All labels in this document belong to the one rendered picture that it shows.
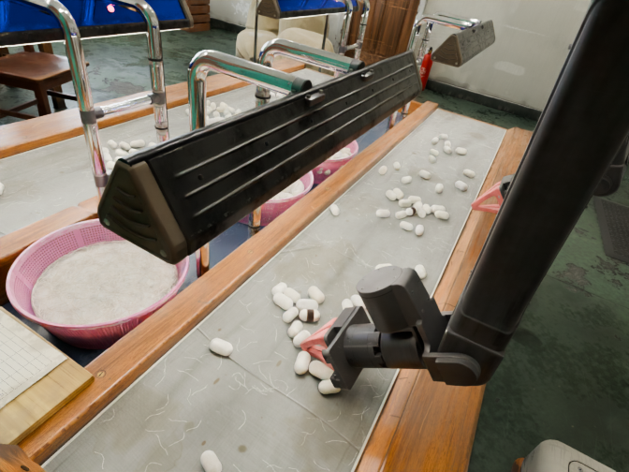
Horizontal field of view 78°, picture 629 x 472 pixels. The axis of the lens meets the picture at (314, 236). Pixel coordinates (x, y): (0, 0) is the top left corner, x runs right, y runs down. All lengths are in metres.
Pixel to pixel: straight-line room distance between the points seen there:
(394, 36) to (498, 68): 1.28
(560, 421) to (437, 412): 1.22
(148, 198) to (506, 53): 5.04
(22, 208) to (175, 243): 0.70
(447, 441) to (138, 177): 0.48
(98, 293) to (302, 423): 0.39
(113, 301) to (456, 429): 0.54
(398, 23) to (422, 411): 5.05
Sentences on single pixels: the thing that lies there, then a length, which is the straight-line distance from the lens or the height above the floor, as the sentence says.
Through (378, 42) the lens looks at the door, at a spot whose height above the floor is 0.37.
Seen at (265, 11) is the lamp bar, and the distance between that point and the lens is 1.37.
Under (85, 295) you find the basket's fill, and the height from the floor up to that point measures 0.74.
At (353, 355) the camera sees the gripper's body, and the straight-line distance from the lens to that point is 0.52.
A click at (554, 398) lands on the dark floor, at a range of 1.85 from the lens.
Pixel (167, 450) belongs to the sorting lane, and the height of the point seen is 0.74.
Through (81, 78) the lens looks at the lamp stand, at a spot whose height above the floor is 1.02.
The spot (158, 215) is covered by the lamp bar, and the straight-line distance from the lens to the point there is 0.28.
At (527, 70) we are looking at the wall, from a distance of 5.22.
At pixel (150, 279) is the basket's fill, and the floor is 0.73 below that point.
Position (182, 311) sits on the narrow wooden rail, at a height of 0.76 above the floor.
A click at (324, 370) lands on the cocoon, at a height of 0.76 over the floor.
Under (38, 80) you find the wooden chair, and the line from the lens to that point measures 2.64.
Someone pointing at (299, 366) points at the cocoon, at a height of 0.76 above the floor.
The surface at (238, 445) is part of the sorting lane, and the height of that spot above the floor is 0.74.
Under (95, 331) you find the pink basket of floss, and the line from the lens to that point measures 0.66.
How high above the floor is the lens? 1.24
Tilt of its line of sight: 37 degrees down
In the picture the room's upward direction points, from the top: 10 degrees clockwise
